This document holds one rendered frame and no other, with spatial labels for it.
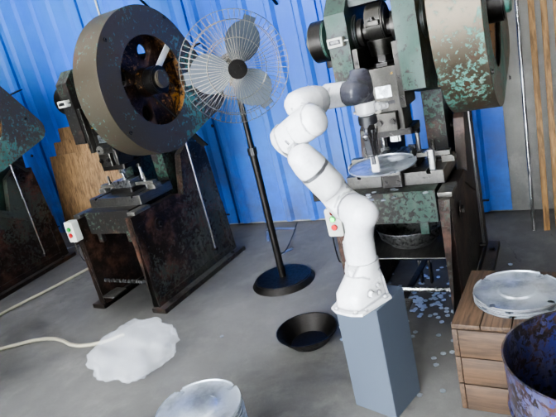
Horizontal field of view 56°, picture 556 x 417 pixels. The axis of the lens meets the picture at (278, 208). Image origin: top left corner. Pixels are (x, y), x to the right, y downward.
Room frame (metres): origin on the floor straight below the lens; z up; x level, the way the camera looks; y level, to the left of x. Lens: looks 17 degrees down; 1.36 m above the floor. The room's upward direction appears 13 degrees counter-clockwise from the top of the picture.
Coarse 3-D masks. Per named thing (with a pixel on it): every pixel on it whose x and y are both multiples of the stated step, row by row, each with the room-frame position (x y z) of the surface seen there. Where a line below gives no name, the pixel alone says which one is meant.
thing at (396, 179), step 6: (396, 174) 2.23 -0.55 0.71; (402, 174) 2.23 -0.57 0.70; (384, 180) 2.26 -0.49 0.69; (390, 180) 2.24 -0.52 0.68; (396, 180) 2.23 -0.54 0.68; (402, 180) 2.22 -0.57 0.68; (384, 186) 2.26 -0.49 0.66; (390, 186) 2.25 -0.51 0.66; (396, 186) 2.23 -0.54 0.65; (402, 186) 2.22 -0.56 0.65
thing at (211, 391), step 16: (192, 384) 1.62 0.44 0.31; (208, 384) 1.60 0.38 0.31; (224, 384) 1.58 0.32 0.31; (176, 400) 1.55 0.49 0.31; (192, 400) 1.52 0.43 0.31; (208, 400) 1.50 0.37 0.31; (224, 400) 1.48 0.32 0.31; (240, 400) 1.46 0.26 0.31; (160, 416) 1.48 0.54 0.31; (176, 416) 1.46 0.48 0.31; (192, 416) 1.43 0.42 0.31; (208, 416) 1.42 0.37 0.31; (224, 416) 1.41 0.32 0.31
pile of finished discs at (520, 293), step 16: (496, 272) 1.76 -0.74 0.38; (512, 272) 1.74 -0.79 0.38; (528, 272) 1.71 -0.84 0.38; (480, 288) 1.68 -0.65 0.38; (496, 288) 1.66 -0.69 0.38; (512, 288) 1.62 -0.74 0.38; (528, 288) 1.60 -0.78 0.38; (544, 288) 1.58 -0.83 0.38; (480, 304) 1.59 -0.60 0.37; (496, 304) 1.55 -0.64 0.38; (512, 304) 1.53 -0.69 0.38; (528, 304) 1.51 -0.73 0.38; (544, 304) 1.49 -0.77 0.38
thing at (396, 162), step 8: (400, 152) 2.26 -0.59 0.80; (368, 160) 2.29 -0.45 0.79; (384, 160) 2.21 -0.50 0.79; (392, 160) 2.18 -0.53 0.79; (400, 160) 2.17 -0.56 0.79; (408, 160) 2.14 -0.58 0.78; (416, 160) 2.10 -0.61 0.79; (352, 168) 2.23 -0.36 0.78; (360, 168) 2.20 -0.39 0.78; (368, 168) 2.16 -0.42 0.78; (384, 168) 2.10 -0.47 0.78; (392, 168) 2.09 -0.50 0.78; (400, 168) 2.06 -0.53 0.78; (360, 176) 2.08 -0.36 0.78; (368, 176) 2.05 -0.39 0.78; (376, 176) 2.03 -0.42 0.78
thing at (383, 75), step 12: (372, 72) 2.34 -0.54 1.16; (384, 72) 2.31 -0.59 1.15; (384, 84) 2.32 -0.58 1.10; (396, 84) 2.29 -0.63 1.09; (384, 96) 2.32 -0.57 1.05; (396, 96) 2.30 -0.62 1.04; (396, 108) 2.30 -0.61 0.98; (408, 108) 2.36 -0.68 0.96; (384, 120) 2.30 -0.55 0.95; (396, 120) 2.28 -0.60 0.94; (408, 120) 2.33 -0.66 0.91
